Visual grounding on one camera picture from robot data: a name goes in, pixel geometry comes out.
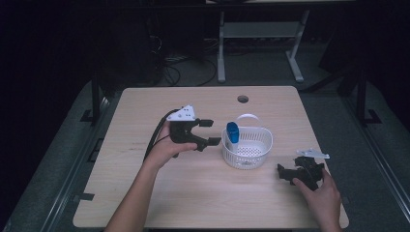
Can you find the person's right hand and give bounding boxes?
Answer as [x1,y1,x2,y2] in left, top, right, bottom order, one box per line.
[291,169,343,224]

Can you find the grey metal desk frame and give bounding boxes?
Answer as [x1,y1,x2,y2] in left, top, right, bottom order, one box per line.
[206,0,356,84]

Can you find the white plastic basket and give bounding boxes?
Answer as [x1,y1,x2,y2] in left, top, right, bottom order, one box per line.
[220,113,274,170]

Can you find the person's left hand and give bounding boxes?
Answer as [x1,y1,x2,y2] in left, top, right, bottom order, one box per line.
[142,120,198,171]

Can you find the black stand post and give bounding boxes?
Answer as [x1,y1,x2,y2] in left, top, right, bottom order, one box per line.
[91,72,102,126]

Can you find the black tape strip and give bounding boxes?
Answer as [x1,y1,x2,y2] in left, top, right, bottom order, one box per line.
[73,192,96,203]

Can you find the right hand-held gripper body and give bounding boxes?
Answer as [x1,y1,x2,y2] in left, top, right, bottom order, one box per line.
[293,149,331,191]

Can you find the white bottle with blue cap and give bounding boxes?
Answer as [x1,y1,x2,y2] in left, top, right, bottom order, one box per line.
[224,121,241,153]

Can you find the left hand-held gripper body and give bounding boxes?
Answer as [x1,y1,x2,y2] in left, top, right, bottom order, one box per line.
[166,104,203,147]

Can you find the black floor cables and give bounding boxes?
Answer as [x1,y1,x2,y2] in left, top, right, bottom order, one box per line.
[160,55,219,88]

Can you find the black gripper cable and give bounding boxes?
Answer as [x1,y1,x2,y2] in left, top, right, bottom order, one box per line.
[142,108,180,161]

